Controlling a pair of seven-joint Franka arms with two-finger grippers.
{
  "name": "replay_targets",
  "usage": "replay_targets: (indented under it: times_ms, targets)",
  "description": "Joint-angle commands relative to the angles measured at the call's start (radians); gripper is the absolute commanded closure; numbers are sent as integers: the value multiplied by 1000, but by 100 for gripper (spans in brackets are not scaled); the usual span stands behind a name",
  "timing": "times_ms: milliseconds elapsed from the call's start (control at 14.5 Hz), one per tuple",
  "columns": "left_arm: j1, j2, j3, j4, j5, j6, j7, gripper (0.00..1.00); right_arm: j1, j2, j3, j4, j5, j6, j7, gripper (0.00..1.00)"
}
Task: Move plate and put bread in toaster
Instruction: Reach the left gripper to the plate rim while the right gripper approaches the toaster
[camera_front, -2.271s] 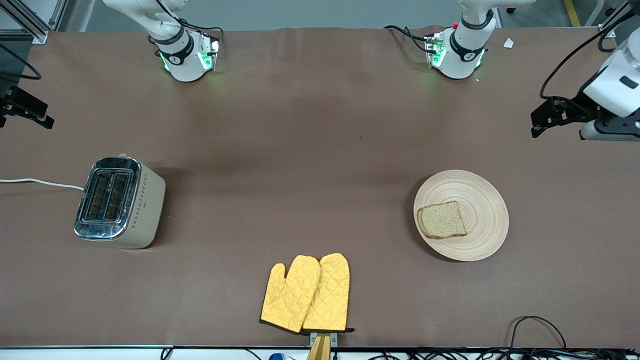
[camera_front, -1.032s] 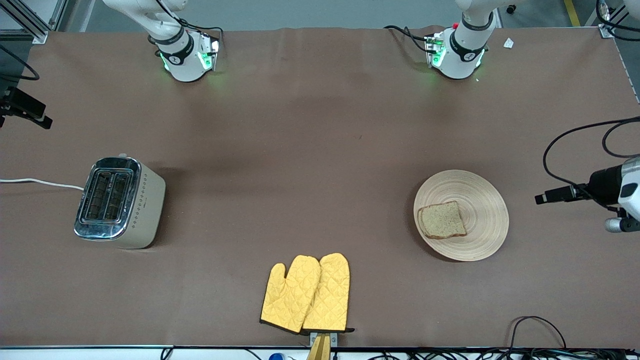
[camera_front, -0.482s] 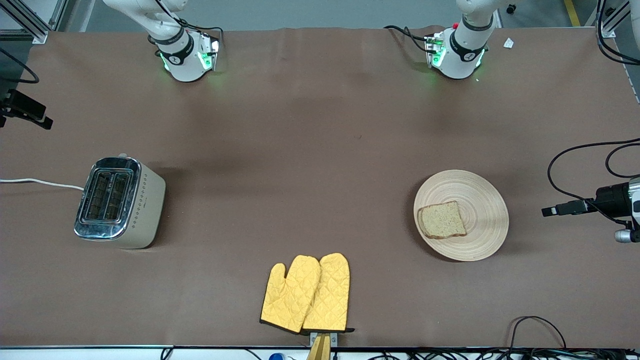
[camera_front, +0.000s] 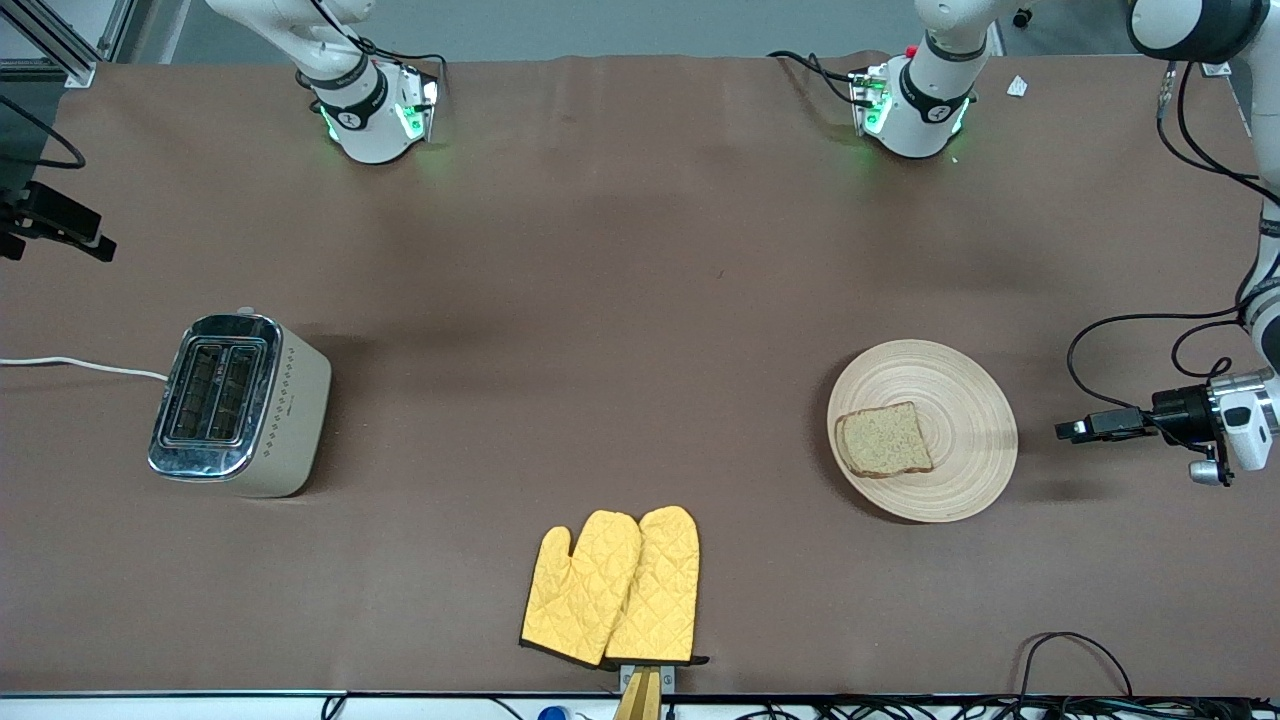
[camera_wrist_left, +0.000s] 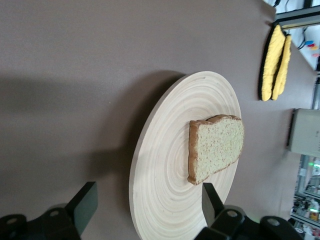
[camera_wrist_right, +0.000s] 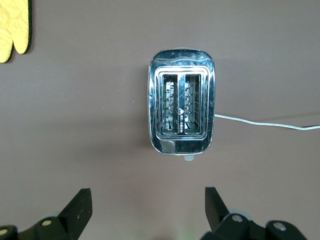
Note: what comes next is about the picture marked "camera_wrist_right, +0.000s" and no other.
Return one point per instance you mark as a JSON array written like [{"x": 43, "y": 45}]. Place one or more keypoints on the chrome two-slot toaster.
[{"x": 181, "y": 60}]

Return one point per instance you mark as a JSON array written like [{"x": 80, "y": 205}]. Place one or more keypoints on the yellow quilted oven mitt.
[{"x": 15, "y": 25}]

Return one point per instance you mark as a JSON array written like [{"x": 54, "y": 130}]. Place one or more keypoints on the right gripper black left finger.
[{"x": 77, "y": 212}]

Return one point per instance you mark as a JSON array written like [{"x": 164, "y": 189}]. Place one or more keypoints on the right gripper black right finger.
[{"x": 215, "y": 210}]

